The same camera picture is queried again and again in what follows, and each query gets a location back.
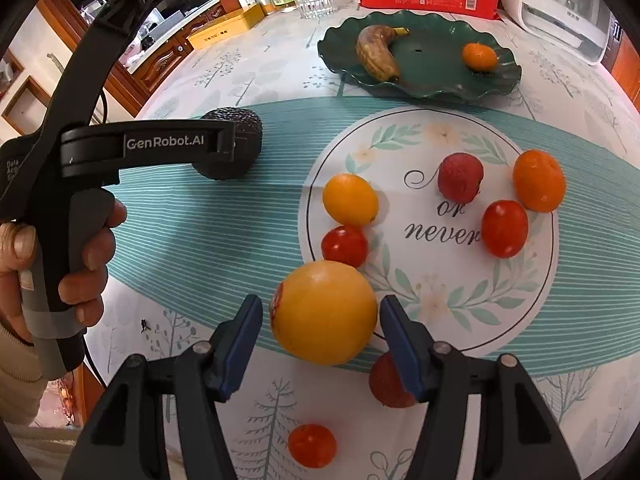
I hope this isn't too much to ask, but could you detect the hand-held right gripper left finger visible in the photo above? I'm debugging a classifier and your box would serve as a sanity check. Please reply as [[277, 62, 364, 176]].
[[60, 295, 264, 480]]

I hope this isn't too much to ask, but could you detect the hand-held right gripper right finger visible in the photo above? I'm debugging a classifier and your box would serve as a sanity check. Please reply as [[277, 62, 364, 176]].
[[378, 295, 583, 480]]

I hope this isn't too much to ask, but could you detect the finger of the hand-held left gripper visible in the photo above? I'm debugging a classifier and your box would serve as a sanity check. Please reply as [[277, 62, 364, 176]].
[[205, 121, 237, 157]]

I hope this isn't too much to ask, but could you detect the dark avocado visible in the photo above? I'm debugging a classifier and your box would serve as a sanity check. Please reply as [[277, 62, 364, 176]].
[[192, 106, 264, 181]]

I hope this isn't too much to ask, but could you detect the red lychee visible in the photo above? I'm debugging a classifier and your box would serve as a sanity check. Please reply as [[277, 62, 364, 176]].
[[437, 152, 485, 204], [368, 351, 418, 409]]

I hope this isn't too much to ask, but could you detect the large yellow orange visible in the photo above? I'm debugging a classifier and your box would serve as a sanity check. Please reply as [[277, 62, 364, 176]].
[[269, 260, 379, 367]]

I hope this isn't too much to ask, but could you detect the red cherry tomato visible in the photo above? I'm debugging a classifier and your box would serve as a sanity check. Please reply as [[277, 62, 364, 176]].
[[481, 200, 530, 259], [320, 225, 370, 269], [287, 423, 338, 469]]

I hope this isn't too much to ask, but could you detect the yellow kumquat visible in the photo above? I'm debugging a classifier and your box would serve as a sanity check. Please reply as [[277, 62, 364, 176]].
[[322, 172, 380, 227]]

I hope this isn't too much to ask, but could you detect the green wavy plate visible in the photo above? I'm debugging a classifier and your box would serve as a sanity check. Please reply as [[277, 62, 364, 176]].
[[317, 9, 522, 106]]

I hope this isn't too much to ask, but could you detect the large orange mandarin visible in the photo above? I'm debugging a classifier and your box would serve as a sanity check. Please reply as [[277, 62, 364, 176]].
[[512, 149, 567, 213]]

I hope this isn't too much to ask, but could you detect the person's left forearm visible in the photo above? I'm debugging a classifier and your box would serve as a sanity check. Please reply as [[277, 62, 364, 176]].
[[0, 317, 51, 428]]

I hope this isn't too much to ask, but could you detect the person's left hand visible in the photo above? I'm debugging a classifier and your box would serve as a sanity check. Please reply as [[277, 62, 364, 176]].
[[0, 199, 128, 346]]

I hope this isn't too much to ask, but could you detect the wooden cabinet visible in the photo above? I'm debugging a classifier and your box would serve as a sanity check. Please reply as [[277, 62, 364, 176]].
[[37, 0, 251, 116]]

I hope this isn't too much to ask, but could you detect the yellow tin box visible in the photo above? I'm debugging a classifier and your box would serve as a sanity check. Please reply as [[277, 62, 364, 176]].
[[187, 2, 267, 51]]

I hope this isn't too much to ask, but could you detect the overripe banana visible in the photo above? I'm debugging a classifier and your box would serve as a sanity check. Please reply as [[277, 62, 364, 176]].
[[355, 25, 410, 82]]

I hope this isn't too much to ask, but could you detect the small orange mandarin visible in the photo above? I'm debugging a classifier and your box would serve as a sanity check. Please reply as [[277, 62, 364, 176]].
[[461, 42, 499, 72]]

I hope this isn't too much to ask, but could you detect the white countertop appliance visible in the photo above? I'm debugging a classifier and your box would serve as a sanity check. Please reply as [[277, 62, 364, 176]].
[[500, 0, 613, 66]]

